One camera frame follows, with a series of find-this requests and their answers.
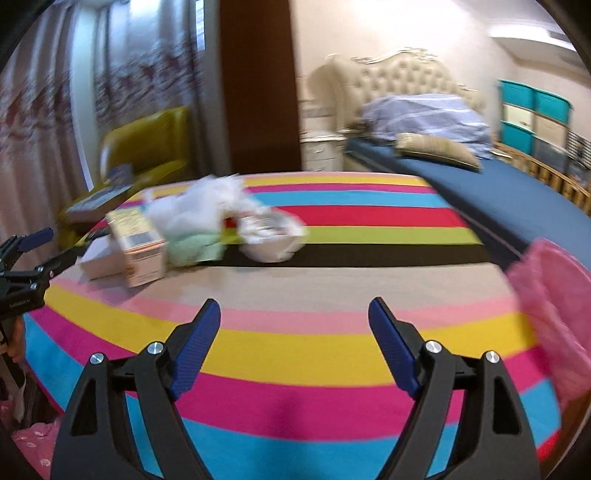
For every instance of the striped tan pillow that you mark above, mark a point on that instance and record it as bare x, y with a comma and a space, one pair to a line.
436, 149

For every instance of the teal storage bin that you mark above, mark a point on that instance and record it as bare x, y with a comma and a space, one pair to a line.
518, 94
517, 137
553, 106

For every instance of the wooden crib rail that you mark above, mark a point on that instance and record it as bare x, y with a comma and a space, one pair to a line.
564, 185

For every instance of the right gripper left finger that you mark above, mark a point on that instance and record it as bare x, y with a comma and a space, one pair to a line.
95, 440

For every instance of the teal storage bin left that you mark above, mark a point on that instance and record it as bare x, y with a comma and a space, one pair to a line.
518, 94

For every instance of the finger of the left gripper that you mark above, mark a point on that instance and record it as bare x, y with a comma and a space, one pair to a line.
17, 245
56, 265

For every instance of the white nightstand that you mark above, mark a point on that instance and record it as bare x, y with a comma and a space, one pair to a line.
322, 151

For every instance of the green plastic bag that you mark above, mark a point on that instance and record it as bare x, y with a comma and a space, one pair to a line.
190, 249

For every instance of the lower teal storage bin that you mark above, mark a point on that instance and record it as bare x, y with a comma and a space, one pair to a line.
517, 137

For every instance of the rainbow striped tablecloth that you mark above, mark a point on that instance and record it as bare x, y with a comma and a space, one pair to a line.
295, 385

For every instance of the white flat box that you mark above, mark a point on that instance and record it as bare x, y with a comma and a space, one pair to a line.
103, 258

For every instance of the beige tufted headboard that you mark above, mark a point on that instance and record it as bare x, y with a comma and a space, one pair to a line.
348, 84

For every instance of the books on armchair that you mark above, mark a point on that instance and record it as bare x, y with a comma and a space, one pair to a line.
94, 206

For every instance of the brown wooden door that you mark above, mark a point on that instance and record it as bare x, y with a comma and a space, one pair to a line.
259, 86

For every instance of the pink trash bag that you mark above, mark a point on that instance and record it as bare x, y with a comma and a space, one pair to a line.
553, 289

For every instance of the floral curtain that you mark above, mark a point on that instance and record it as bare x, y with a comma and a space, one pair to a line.
81, 70

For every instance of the blue bed mattress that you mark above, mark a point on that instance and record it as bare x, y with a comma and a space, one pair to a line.
507, 208

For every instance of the teal storage bin right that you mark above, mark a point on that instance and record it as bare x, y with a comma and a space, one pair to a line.
553, 106

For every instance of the striped lavender duvet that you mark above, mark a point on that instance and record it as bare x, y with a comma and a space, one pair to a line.
441, 115

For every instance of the left hand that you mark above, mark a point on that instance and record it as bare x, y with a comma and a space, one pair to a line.
16, 345

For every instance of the yellow leather armchair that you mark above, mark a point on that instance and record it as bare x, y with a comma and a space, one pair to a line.
160, 149

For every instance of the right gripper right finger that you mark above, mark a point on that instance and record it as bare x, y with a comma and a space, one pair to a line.
493, 440

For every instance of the cardboard carton box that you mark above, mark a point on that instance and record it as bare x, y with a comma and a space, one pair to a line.
143, 248

